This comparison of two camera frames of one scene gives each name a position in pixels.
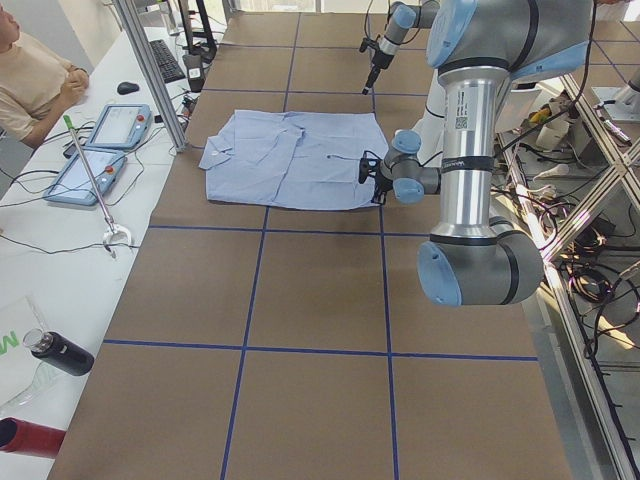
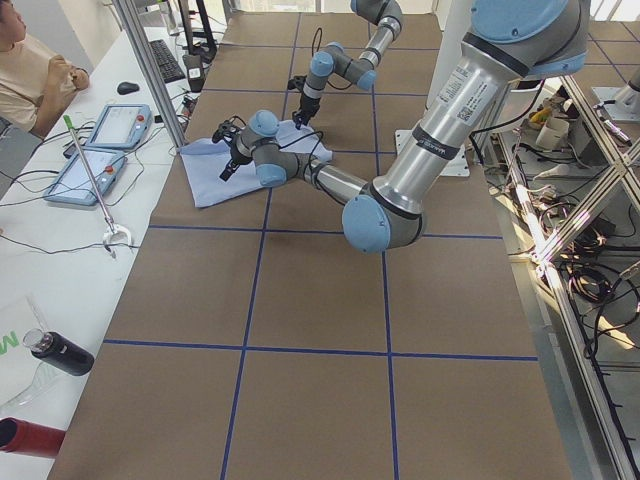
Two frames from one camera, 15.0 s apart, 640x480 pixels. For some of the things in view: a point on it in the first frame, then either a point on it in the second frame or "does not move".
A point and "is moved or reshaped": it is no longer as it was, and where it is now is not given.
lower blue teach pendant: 73,183 does not move
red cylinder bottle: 23,436 does not move
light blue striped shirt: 292,160 is moved or reshaped
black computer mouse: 127,87 does not move
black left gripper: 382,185 to 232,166
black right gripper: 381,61 to 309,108
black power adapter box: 195,68 does not move
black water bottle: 60,351 does not move
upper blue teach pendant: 121,126 does not move
